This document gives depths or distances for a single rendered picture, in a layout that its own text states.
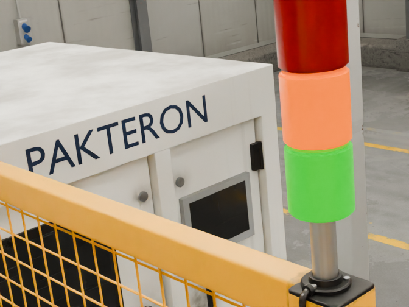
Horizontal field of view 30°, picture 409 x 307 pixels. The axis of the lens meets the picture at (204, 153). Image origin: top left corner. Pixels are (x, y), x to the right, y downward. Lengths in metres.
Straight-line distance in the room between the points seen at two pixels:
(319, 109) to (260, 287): 0.18
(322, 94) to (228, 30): 10.53
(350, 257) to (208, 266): 2.75
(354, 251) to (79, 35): 6.56
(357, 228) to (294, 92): 2.87
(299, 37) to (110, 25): 9.22
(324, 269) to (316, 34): 0.18
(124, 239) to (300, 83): 0.32
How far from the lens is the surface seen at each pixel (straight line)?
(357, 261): 3.45
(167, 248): 0.72
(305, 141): 0.54
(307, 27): 0.52
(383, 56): 11.32
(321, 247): 0.58
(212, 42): 10.84
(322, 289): 0.59
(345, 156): 0.55
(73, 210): 0.84
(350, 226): 3.35
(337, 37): 0.53
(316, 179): 0.54
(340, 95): 0.53
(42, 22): 9.19
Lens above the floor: 2.38
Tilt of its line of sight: 17 degrees down
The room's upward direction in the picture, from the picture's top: 6 degrees counter-clockwise
